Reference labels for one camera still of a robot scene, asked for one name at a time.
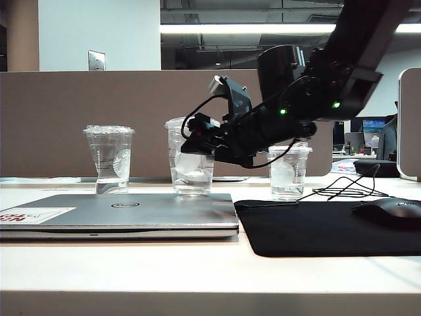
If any person in grey jacket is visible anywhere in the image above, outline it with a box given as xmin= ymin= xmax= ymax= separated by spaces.
xmin=376 ymin=101 xmax=401 ymax=162

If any wide brown desk divider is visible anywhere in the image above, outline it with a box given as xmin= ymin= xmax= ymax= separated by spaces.
xmin=0 ymin=68 xmax=334 ymax=179

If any narrow brown desk divider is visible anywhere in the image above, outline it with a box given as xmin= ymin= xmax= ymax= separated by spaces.
xmin=397 ymin=67 xmax=421 ymax=184

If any thin black mouse cable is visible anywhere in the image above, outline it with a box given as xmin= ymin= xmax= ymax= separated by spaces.
xmin=235 ymin=163 xmax=391 ymax=209

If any tall clear plastic cup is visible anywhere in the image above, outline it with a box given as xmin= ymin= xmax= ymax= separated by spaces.
xmin=82 ymin=124 xmax=136 ymax=195

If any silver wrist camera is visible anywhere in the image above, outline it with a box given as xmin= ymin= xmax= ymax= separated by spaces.
xmin=208 ymin=74 xmax=229 ymax=97

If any black round pouch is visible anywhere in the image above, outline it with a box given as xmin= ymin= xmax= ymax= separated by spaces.
xmin=353 ymin=159 xmax=399 ymax=179

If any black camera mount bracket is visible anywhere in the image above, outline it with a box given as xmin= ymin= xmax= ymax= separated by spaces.
xmin=222 ymin=78 xmax=255 ymax=124

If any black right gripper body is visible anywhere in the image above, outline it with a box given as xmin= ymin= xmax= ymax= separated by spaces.
xmin=214 ymin=107 xmax=281 ymax=168

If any background computer monitor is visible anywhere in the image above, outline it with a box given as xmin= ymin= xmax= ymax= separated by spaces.
xmin=361 ymin=118 xmax=388 ymax=149

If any silver Dell laptop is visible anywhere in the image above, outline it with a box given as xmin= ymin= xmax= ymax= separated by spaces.
xmin=0 ymin=193 xmax=240 ymax=242

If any black mouse pad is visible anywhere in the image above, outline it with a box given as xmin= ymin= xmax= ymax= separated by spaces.
xmin=234 ymin=199 xmax=421 ymax=259

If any metal wall plate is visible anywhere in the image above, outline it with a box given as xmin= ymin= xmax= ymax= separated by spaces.
xmin=87 ymin=49 xmax=107 ymax=71

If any short clear plastic cup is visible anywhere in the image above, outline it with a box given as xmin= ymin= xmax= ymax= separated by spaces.
xmin=266 ymin=142 xmax=314 ymax=202

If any blue plastic bag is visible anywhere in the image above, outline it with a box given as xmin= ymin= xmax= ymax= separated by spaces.
xmin=331 ymin=161 xmax=358 ymax=174

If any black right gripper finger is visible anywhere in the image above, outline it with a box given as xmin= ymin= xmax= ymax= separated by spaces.
xmin=180 ymin=119 xmax=218 ymax=156
xmin=193 ymin=113 xmax=221 ymax=128

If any black computer mouse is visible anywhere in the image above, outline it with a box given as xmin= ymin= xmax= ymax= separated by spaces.
xmin=351 ymin=197 xmax=421 ymax=221

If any clear plastic cup siren logo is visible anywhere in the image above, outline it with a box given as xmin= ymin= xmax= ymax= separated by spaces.
xmin=164 ymin=117 xmax=216 ymax=196

